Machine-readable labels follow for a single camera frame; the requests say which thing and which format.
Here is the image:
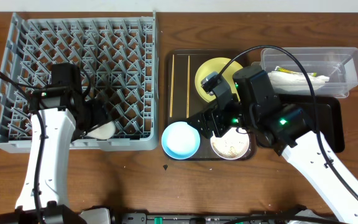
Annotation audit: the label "clear plastic waste bin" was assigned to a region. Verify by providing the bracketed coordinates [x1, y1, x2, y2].
[253, 47, 358, 98]

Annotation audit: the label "yellow green snack wrapper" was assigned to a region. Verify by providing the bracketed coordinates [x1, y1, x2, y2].
[275, 66, 317, 77]

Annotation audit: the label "grey plastic dish rack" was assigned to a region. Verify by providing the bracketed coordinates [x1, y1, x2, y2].
[1, 14, 158, 151]

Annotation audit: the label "black equipment rail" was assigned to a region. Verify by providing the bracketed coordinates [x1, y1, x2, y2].
[79, 205, 344, 224]

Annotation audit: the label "light blue bowl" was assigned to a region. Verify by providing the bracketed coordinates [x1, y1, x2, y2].
[162, 121, 201, 160]

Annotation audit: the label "dark brown serving tray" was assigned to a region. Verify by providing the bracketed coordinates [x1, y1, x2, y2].
[164, 49, 256, 162]

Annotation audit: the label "white pink bowl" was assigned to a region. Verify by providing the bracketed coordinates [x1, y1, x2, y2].
[210, 128, 250, 160]

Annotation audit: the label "white napkin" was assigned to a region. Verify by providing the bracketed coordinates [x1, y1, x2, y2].
[268, 71, 329, 92]

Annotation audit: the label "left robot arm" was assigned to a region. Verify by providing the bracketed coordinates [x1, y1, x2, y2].
[0, 63, 116, 223]

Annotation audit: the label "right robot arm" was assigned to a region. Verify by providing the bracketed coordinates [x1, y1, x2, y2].
[186, 65, 358, 223]

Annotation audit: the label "yellow round plate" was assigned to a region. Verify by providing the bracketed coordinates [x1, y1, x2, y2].
[195, 57, 243, 103]

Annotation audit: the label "spilled rice food scraps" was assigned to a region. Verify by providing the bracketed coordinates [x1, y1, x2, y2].
[211, 138, 247, 159]

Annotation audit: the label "white cup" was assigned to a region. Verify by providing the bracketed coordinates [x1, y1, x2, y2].
[86, 121, 116, 140]

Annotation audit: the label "black waste tray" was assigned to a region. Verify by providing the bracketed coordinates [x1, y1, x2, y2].
[255, 93, 345, 154]

